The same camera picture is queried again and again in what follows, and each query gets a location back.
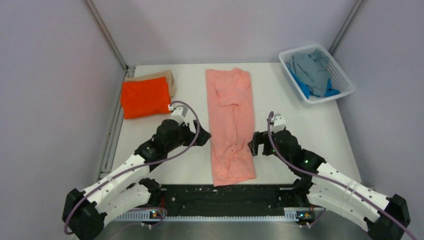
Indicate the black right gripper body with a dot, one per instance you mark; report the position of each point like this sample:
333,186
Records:
283,155

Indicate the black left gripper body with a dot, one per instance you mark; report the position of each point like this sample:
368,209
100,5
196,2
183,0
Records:
185,137

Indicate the pink t shirt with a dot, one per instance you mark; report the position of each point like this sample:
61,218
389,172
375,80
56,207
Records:
231,122

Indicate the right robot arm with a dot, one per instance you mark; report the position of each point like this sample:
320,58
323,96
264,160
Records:
382,217

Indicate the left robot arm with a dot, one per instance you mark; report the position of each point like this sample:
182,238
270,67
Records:
84,213

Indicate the orange folded t shirt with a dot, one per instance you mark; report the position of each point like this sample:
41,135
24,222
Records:
145,98

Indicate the beige folded t shirt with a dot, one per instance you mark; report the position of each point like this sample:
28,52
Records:
166,73

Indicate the blue t shirt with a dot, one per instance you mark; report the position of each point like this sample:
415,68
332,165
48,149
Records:
321,89

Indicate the white plastic basket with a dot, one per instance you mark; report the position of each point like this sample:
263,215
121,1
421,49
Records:
339,79

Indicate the grey t shirt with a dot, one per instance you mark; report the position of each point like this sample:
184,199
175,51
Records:
311,64

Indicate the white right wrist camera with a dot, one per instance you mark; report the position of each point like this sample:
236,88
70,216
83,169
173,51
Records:
278,123

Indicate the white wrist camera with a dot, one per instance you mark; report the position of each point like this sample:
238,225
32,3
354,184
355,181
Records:
178,113
278,123

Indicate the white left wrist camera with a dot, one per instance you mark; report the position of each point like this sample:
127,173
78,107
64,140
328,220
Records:
178,113

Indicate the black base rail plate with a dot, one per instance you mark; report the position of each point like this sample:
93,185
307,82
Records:
240,200

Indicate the left aluminium frame post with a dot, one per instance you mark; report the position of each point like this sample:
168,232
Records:
105,33

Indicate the aluminium frame post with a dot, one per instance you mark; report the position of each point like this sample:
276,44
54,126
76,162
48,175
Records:
358,5
105,33

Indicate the right aluminium frame post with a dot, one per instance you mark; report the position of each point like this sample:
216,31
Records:
358,5

